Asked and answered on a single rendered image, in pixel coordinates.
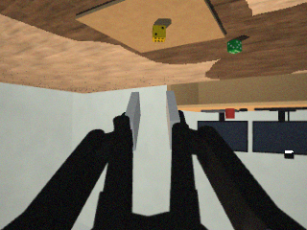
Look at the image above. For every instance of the yellow die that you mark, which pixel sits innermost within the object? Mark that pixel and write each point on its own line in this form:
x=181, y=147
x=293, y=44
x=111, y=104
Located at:
x=159, y=33

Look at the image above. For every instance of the tan square mat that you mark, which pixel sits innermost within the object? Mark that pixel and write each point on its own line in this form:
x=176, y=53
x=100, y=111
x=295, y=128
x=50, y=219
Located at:
x=131, y=22

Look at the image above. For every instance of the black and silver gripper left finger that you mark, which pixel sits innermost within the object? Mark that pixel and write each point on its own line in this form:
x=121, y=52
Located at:
x=59, y=203

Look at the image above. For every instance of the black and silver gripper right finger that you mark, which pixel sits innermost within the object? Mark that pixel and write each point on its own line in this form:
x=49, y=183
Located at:
x=245, y=202

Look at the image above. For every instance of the green die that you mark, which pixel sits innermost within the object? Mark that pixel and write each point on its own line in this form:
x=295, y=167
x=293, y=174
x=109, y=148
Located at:
x=234, y=46

